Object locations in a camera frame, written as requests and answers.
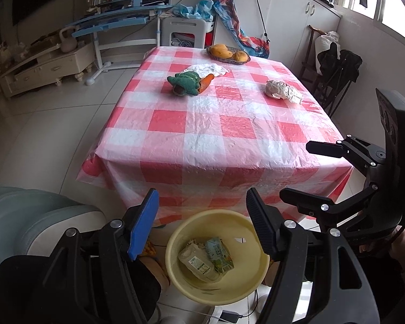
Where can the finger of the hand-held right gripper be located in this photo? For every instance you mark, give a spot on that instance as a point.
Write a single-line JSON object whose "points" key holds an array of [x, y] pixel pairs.
{"points": [[307, 200], [324, 147]]}

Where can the crumpled silver white wrapper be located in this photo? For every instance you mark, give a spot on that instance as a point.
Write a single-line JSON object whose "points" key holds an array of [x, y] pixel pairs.
{"points": [[280, 89]]}

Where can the window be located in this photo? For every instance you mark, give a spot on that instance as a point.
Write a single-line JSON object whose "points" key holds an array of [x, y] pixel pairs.
{"points": [[395, 6]]}

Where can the yellow mango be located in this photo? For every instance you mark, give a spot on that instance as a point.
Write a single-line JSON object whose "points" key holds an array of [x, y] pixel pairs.
{"points": [[219, 50], [240, 56]]}

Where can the dark folding chair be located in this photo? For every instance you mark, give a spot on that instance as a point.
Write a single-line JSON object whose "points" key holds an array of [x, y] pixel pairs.
{"points": [[341, 67]]}

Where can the blue plastic bag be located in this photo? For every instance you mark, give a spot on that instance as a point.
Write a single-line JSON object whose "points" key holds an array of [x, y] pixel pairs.
{"points": [[197, 10]]}

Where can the dark wooden chair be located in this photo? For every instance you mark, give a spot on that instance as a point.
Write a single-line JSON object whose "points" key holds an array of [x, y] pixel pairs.
{"points": [[307, 71]]}

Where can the blue study desk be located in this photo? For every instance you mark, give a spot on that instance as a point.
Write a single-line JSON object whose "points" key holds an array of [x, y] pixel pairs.
{"points": [[121, 20]]}

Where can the cream TV cabinet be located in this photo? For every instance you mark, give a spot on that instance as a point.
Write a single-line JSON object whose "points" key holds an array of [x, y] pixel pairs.
{"points": [[44, 71]]}

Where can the colourful printed bag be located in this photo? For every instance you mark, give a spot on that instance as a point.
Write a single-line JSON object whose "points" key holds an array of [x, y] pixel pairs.
{"points": [[233, 20]]}

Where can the grey-green cushioned chair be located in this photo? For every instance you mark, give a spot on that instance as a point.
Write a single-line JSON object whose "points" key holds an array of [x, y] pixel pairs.
{"points": [[30, 216]]}

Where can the plush carrot toy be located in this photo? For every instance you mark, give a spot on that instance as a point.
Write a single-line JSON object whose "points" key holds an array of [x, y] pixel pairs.
{"points": [[187, 81]]}

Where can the white wall cabinets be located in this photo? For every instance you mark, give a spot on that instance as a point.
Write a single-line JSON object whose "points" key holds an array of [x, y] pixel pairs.
{"points": [[290, 17]]}

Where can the white cloth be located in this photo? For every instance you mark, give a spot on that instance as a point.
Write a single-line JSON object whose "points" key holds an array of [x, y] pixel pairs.
{"points": [[212, 69]]}

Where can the orange patterned slipper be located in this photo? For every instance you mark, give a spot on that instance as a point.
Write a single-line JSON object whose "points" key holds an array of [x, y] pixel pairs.
{"points": [[155, 263]]}

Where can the black power adapter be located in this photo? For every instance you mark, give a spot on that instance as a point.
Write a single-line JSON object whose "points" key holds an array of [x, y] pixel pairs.
{"points": [[230, 316]]}

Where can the woven fruit basket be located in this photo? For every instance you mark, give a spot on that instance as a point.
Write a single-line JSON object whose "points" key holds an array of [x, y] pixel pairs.
{"points": [[227, 59]]}

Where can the clear plastic bottle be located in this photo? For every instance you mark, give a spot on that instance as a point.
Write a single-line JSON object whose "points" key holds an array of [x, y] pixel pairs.
{"points": [[195, 260]]}

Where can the white plastic stool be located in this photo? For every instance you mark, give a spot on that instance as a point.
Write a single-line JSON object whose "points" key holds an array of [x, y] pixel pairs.
{"points": [[185, 25]]}

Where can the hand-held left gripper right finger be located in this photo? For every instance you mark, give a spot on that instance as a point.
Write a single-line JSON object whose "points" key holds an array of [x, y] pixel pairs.
{"points": [[256, 219]]}

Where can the pink checked tablecloth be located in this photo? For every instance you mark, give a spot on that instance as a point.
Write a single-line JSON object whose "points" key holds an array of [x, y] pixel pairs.
{"points": [[202, 131]]}

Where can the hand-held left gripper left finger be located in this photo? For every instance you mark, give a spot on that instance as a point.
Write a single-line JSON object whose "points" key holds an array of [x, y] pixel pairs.
{"points": [[143, 222]]}

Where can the green drink packet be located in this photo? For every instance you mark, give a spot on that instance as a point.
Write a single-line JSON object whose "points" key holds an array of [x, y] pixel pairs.
{"points": [[219, 253]]}

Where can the white sack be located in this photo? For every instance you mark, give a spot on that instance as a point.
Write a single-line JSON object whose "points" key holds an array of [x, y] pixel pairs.
{"points": [[325, 42]]}

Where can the yellow plastic basin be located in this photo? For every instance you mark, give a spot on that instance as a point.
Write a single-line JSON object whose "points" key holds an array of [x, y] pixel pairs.
{"points": [[222, 287]]}

